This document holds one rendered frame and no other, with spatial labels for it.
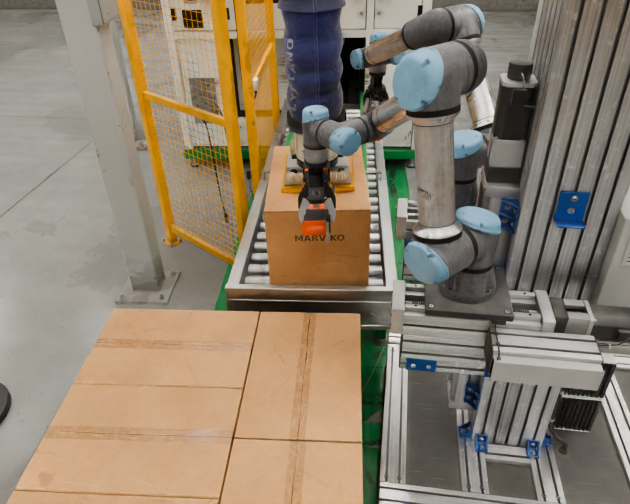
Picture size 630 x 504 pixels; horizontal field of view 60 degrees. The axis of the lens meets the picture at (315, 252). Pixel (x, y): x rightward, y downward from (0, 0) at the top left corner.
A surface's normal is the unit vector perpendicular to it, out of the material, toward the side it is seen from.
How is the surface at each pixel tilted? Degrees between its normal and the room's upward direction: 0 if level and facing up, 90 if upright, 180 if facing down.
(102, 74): 91
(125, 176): 90
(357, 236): 90
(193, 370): 0
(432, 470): 0
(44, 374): 0
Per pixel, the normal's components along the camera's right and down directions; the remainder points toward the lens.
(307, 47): -0.24, 0.34
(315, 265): 0.00, 0.56
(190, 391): -0.03, -0.82
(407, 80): -0.80, 0.24
